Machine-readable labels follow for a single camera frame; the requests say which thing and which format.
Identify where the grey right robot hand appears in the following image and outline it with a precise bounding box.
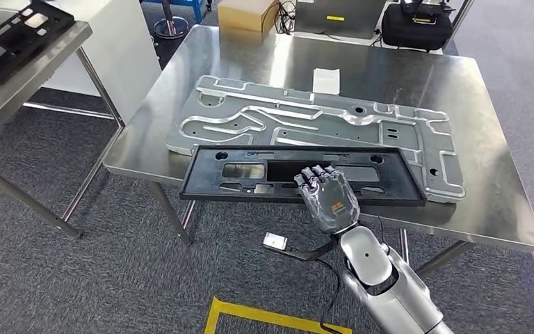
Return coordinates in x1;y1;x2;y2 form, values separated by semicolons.
293;164;362;234

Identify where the black plastic plate frame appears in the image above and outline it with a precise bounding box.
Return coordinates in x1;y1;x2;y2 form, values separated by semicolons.
0;0;76;87
179;145;428;207

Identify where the stainless steel workbench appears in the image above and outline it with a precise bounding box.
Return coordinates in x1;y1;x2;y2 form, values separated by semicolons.
102;24;534;280

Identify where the blue metal shelf rack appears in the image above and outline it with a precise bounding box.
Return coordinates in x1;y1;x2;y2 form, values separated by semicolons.
143;0;213;25

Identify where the embossed grey metal plate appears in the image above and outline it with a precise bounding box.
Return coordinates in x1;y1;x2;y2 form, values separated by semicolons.
165;74;467;205

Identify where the white paper slip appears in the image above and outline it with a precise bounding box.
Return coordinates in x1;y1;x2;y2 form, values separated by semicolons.
311;67;341;96

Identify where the yellow floor tape square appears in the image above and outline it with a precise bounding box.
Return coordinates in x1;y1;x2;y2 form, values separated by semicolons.
204;297;353;334

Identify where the grey metal case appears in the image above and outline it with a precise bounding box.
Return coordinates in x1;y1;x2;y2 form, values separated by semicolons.
293;0;388;40

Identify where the black carry bag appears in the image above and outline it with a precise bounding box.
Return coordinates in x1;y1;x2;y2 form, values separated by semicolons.
381;0;455;51

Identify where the brown cardboard box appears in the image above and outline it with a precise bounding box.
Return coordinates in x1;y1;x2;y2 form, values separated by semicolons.
217;0;280;34

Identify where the white panel board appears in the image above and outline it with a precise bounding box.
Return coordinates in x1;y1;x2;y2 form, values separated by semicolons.
41;0;163;125

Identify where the stainless steel table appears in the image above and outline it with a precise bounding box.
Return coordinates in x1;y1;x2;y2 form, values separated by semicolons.
0;0;126;239

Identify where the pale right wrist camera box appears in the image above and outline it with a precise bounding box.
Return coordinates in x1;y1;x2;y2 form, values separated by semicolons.
263;232;288;251

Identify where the black cable bundle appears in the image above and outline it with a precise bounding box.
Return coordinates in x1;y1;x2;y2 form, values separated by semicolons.
273;0;296;36

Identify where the steel frame side table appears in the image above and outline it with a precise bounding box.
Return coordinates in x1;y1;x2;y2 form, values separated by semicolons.
290;0;476;55

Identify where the black stanchion post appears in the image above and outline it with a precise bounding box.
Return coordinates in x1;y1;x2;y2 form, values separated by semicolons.
152;0;190;40

